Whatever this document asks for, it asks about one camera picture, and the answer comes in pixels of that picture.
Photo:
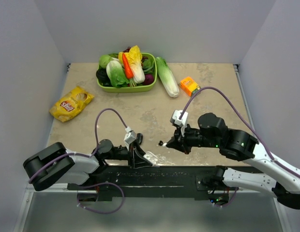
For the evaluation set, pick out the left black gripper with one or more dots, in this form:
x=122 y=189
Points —
x=134 y=160

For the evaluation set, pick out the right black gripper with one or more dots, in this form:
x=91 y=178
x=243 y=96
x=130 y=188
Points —
x=180 y=142

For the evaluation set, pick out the white earbud charging case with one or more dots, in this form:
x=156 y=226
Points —
x=152 y=158

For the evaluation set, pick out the black earbud charging case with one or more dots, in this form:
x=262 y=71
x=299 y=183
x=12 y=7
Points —
x=140 y=138

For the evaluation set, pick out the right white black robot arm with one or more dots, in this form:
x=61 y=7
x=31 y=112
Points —
x=281 y=181

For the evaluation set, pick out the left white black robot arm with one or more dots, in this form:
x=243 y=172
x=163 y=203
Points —
x=57 y=165

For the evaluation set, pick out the orange juice carton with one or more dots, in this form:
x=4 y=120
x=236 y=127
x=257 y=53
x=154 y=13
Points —
x=189 y=86

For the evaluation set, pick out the green plastic vegetable tray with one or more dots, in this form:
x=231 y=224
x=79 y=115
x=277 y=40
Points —
x=139 y=88

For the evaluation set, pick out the napa cabbage on table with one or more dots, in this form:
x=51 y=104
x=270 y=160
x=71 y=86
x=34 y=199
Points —
x=167 y=78

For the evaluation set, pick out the purple onion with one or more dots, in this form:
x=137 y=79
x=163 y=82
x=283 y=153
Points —
x=149 y=79

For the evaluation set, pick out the green white bok choy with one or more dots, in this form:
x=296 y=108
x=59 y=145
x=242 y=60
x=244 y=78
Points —
x=116 y=74

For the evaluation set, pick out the orange toy carrot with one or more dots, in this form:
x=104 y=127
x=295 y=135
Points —
x=127 y=69

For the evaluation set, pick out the dark green leafy vegetable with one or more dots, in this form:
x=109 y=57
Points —
x=147 y=65

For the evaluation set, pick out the yellow Lays chips bag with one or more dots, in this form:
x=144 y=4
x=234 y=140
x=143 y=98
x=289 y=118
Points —
x=71 y=104

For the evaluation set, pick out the black round vegetable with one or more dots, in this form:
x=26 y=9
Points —
x=102 y=77

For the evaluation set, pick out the yellow white cabbage in tray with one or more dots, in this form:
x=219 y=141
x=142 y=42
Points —
x=134 y=60

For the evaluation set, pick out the green round vegetable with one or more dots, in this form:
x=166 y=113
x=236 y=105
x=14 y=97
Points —
x=104 y=60

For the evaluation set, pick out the dark red grapes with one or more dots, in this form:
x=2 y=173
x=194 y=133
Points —
x=127 y=49

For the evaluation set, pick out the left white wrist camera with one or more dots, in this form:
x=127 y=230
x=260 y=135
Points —
x=130 y=137

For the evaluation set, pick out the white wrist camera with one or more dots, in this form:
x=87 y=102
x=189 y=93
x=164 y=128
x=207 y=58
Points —
x=130 y=137
x=179 y=118

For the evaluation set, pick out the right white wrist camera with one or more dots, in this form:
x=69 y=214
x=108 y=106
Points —
x=179 y=118

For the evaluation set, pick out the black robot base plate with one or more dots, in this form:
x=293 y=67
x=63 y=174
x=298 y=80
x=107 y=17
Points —
x=194 y=182

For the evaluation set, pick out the aluminium frame rail right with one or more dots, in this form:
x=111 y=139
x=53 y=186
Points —
x=236 y=69

